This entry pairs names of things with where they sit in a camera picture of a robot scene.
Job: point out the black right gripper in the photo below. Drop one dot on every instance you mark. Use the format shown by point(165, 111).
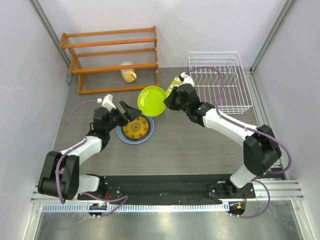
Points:
point(169, 101)

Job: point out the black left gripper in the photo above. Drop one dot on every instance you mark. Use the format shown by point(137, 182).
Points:
point(130, 113)

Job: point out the yellow patterned plate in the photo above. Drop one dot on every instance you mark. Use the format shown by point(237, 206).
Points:
point(137, 129)

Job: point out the lime green plate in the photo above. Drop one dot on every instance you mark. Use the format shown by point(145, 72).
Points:
point(151, 101)

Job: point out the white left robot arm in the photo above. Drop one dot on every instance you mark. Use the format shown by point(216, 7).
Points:
point(60, 176)

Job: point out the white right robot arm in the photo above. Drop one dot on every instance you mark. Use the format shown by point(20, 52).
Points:
point(260, 148)

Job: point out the orange wooden shelf rack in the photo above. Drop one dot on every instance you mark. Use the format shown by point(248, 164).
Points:
point(104, 51)

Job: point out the green book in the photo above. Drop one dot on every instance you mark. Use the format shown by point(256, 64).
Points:
point(174, 83)

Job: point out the yellow mug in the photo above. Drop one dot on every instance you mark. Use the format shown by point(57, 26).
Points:
point(128, 74)

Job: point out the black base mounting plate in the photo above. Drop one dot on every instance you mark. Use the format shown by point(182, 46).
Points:
point(173, 190)

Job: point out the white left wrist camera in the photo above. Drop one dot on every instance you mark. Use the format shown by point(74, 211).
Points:
point(107, 102)

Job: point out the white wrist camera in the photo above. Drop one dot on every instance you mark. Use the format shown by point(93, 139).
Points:
point(107, 102)
point(186, 79)

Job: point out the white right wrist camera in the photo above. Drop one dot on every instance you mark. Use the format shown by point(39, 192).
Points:
point(186, 79)

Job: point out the white wire dish rack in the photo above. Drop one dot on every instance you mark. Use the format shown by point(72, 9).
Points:
point(219, 79)

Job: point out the slotted cable duct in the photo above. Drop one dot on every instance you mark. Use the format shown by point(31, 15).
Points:
point(82, 207)

